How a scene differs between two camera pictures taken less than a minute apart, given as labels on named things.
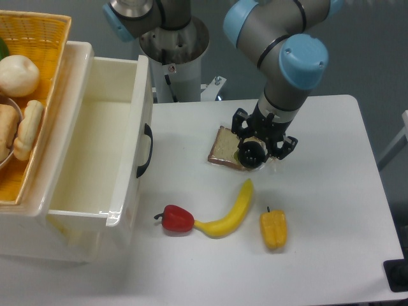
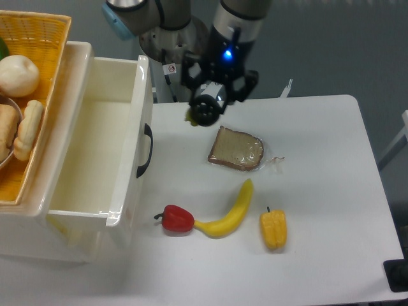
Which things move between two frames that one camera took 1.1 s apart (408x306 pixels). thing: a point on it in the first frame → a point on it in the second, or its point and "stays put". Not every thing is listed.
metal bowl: [13, 102] stays put
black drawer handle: [147, 131] stays put
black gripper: [265, 127] → [224, 59]
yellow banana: [229, 223] stays put
